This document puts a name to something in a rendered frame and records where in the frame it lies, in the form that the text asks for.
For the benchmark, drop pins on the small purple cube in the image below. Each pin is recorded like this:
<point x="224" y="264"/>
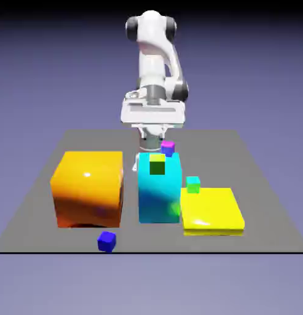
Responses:
<point x="168" y="147"/>

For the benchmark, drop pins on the small dark green cube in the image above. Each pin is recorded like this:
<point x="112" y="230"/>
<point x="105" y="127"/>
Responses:
<point x="157" y="165"/>

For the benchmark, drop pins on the large yellow box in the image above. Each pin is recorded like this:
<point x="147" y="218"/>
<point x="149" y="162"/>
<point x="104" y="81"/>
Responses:
<point x="211" y="209"/>

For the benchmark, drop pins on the large orange box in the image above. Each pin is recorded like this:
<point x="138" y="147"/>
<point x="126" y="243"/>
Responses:
<point x="87" y="187"/>

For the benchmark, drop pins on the small blue cube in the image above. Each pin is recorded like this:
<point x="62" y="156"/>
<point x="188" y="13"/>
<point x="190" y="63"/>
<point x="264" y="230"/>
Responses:
<point x="106" y="241"/>

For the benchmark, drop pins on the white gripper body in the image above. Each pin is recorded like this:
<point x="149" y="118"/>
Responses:
<point x="152" y="114"/>

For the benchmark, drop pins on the small bright green cube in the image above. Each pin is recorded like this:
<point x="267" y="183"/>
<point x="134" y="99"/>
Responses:
<point x="193" y="185"/>

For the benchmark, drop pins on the large cyan box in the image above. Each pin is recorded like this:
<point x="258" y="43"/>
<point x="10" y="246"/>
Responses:
<point x="158" y="196"/>

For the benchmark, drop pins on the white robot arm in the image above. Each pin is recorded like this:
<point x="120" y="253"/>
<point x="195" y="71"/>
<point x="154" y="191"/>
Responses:
<point x="151" y="44"/>

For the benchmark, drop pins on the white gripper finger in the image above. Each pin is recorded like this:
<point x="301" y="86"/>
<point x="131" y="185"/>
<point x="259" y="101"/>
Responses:
<point x="142" y="132"/>
<point x="162" y="133"/>

